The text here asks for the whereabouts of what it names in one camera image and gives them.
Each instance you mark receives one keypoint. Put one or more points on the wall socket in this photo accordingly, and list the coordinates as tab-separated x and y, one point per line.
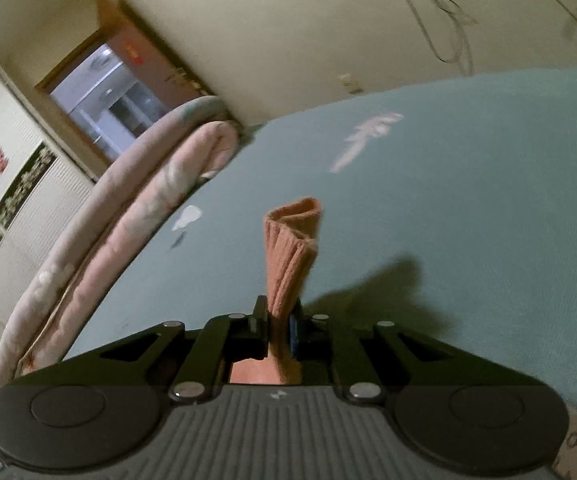
352	84

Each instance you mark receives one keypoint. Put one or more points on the white wardrobe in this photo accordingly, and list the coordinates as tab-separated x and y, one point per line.
43	200

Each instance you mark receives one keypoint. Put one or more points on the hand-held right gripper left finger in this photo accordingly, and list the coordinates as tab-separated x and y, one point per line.
261	332

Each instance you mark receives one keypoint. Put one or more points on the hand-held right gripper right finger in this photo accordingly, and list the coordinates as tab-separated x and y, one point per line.
296	332

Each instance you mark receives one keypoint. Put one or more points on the wooden door frame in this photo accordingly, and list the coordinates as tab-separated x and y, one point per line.
68	65

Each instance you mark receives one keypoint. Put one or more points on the pink knitted sweater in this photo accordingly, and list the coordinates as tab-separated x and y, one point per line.
288	260

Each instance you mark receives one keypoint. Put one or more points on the folded pink floral quilt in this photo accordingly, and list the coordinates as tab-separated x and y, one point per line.
118	220

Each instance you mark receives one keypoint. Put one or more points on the wooden door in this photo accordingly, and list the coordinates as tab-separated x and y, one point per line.
153	60

